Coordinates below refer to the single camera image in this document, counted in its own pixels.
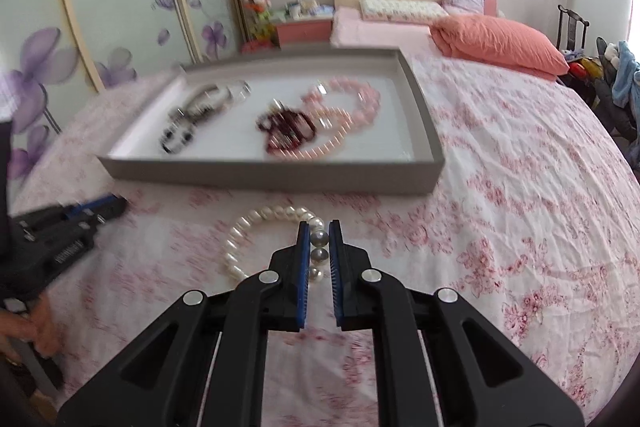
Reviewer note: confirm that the thin silver bangle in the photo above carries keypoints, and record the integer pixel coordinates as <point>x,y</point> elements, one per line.
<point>242,89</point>

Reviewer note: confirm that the pink bed mattress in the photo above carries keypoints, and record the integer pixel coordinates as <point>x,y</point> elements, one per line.
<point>375,32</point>

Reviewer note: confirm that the person's left hand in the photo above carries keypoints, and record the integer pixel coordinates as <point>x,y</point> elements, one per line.
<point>42,327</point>

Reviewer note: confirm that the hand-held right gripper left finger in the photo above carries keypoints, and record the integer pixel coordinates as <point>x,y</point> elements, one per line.
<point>301,277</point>

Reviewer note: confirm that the blue plush garment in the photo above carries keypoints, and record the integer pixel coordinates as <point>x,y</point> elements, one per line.
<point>625,77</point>

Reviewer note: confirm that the pink nightstand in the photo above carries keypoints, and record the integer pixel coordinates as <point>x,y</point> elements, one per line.
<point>302,34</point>

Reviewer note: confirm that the grey cardboard tray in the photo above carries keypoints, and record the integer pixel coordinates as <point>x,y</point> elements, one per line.
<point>385,127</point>

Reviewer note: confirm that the orange pillow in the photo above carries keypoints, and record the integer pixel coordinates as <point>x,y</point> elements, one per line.
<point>500,39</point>

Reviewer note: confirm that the floral white pillow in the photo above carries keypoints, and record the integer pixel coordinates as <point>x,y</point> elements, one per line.
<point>400,8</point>

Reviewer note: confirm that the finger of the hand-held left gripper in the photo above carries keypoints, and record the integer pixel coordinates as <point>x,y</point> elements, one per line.
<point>95,206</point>
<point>60,227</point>

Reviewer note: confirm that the grey metal cuff bangle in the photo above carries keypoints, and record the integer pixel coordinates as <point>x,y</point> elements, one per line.
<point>192,101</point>

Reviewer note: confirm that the pink floral bedsheet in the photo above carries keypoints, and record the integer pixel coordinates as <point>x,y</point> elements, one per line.
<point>500,207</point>

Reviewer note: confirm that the pile of colourful toys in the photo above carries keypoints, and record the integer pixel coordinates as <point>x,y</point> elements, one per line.
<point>587,68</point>

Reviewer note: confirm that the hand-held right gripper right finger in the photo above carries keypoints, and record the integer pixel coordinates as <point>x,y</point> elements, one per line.
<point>337,277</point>

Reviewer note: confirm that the dark office chair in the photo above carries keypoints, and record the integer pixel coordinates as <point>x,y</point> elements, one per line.
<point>612,107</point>

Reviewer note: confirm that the dark wooden chair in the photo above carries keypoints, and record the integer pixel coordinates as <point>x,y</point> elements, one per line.
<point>572,29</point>

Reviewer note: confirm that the clutter on nightstand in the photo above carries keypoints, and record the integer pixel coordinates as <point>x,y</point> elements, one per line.
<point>310,9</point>

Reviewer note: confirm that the flower print wardrobe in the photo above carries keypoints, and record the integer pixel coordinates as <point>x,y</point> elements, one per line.
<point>115,7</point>

